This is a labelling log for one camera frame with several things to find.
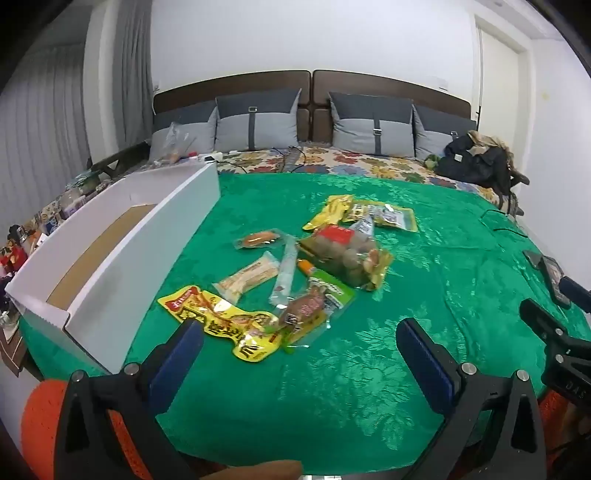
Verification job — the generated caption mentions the black cables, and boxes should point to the black cables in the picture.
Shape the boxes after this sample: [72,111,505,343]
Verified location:
[222,147,303,174]

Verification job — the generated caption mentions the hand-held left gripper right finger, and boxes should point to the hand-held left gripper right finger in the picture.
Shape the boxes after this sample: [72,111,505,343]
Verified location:
[396,318,548,480]

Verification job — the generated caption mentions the clear sausage packet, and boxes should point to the clear sausage packet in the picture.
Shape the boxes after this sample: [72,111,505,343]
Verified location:
[233,229,284,250]

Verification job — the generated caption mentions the long clear stick packet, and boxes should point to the long clear stick packet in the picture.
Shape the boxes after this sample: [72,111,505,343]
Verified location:
[269,233,300,308]

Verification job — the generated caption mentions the white door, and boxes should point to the white door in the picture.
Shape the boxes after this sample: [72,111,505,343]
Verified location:
[475,16,532,185]

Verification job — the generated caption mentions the dark wooden bed frame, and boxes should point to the dark wooden bed frame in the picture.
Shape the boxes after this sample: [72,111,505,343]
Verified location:
[88,141,153,178]

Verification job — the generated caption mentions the black jacket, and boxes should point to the black jacket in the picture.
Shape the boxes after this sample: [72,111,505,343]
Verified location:
[434,131,529,215]

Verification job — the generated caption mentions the brown meat snack packet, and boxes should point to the brown meat snack packet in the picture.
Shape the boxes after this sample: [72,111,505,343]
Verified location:
[277,286,333,330]

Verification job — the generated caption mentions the clutter of bottles and jars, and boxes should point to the clutter of bottles and jars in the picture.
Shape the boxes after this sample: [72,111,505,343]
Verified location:
[0,166,112,324]

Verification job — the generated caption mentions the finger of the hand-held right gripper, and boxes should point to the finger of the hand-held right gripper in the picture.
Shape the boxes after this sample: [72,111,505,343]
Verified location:
[560,276,591,309]
[519,298,572,346]

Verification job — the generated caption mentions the large yellow and red packet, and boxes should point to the large yellow and red packet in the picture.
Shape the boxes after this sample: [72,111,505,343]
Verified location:
[158,285,283,362]

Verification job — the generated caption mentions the beige cloth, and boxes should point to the beige cloth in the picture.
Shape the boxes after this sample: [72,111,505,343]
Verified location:
[466,130,509,153]

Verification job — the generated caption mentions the grey two-tone pillow with strap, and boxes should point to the grey two-tone pillow with strap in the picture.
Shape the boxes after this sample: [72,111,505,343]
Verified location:
[329,91,415,158]
[215,89,302,153]

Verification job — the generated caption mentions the black phone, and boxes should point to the black phone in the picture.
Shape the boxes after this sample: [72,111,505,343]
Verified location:
[540,256,572,308]

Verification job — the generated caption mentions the bag of round brown snacks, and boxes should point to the bag of round brown snacks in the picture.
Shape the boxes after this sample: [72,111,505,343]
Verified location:
[298,224,394,291]

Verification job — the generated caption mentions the white cardboard box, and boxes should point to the white cardboard box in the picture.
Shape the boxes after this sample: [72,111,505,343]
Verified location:
[4,162,221,376]

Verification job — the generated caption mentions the long yellow snack packet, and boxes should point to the long yellow snack packet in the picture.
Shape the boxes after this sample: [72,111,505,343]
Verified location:
[302,195,354,232]

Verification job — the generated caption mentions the yellow-edged clear snack packet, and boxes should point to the yellow-edged clear snack packet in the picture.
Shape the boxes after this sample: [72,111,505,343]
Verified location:
[344,200,419,233]

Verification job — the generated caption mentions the dark grey curtain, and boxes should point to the dark grey curtain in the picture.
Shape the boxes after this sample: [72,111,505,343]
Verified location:
[113,0,153,153]

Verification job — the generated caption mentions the clear bread packet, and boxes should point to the clear bread packet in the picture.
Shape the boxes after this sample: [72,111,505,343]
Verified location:
[211,251,281,305]

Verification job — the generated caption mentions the floral bedsheet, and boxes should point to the floral bedsheet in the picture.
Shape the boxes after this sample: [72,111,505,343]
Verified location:
[28,143,522,217]

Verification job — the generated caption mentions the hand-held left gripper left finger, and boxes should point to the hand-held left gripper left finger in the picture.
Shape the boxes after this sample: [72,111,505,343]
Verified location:
[54,318,206,480]

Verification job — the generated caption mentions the clear plastic bag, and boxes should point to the clear plastic bag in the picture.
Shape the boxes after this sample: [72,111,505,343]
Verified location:
[161,122,197,162]

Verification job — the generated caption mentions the light pleated curtain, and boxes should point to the light pleated curtain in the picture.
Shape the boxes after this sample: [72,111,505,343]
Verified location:
[0,41,90,241]

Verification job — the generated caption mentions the thin black cable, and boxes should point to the thin black cable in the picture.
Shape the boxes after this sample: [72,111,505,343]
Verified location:
[480,210,527,237]

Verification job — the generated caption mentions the brown headboard panel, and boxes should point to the brown headboard panel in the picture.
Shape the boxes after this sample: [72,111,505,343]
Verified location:
[312,69,472,144]
[153,70,311,144]

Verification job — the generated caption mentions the green-label clear snack packet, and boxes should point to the green-label clear snack packet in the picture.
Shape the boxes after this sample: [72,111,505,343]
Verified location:
[283,268,357,356]

